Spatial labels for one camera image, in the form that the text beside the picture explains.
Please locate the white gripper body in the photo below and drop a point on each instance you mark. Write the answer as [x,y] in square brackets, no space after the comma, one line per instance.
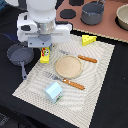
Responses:
[39,35]

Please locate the yellow toy butter box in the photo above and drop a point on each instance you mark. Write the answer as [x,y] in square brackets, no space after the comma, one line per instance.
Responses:
[45,55]

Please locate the yellow toy cheese wedge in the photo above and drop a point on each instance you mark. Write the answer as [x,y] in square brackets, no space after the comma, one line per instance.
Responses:
[87,39]

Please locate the light blue milk carton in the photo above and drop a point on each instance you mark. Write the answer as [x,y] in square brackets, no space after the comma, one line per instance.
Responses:
[53,92]

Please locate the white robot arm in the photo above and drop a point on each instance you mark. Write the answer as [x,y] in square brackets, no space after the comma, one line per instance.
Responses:
[41,11]

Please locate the grey toy frying pan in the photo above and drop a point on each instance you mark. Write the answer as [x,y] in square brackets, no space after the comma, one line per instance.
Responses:
[20,56]

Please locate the black round burner front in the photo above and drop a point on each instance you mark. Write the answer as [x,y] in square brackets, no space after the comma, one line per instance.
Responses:
[67,14]

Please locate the black round burner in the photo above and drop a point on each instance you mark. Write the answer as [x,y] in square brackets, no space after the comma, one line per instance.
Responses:
[76,2]
[67,14]

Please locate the round wooden plate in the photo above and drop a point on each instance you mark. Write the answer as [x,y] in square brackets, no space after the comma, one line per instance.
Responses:
[69,66]

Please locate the black round burner back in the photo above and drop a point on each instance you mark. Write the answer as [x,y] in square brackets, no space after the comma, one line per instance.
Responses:
[76,2]

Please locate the beige striped placemat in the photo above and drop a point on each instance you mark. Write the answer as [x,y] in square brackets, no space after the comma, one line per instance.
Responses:
[76,106]

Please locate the grey toy cooking pot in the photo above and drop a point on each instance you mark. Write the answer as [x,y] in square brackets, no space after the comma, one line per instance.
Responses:
[92,12]

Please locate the pink toy stove board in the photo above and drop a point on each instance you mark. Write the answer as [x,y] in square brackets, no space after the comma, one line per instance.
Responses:
[106,28]

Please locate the beige bowl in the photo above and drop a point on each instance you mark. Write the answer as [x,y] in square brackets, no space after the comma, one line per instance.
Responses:
[122,14]

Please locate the toy knife wooden handle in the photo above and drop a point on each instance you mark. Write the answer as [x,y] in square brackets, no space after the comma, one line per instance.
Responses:
[79,56]

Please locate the toy fork wooden handle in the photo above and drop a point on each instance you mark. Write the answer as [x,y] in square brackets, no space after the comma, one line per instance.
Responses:
[55,77]

